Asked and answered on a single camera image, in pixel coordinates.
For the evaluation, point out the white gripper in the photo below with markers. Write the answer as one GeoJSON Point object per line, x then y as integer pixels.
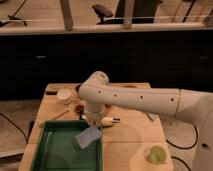
{"type": "Point", "coordinates": [94, 122]}

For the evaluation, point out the blue grey sponge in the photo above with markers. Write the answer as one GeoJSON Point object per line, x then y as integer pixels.
{"type": "Point", "coordinates": [87, 136]}

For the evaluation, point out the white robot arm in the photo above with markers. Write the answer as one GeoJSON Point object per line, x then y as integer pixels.
{"type": "Point", "coordinates": [194, 107]}

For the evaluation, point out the green plastic tray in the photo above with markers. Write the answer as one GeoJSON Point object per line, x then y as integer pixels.
{"type": "Point", "coordinates": [57, 149]}

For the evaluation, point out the dark grape bunch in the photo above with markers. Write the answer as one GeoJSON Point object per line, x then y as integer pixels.
{"type": "Point", "coordinates": [79, 109]}

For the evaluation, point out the wooden spoon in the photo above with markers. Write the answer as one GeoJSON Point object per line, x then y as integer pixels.
{"type": "Point", "coordinates": [56, 117]}

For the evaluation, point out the dark metal cup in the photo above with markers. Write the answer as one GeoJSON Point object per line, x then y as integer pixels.
{"type": "Point", "coordinates": [77, 88]}

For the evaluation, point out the white cup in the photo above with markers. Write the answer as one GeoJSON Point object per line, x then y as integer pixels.
{"type": "Point", "coordinates": [64, 96]}

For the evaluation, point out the orange bowl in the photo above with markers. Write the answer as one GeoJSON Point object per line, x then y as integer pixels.
{"type": "Point", "coordinates": [130, 86]}

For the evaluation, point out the black small block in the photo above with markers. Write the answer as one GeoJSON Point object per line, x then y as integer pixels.
{"type": "Point", "coordinates": [51, 92]}

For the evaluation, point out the light green cup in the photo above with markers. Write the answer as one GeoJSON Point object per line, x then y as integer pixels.
{"type": "Point", "coordinates": [155, 155]}

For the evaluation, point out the black office chair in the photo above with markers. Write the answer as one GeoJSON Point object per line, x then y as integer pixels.
{"type": "Point", "coordinates": [144, 12]}

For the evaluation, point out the white handled knife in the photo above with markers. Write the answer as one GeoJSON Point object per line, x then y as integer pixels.
{"type": "Point", "coordinates": [110, 119]}

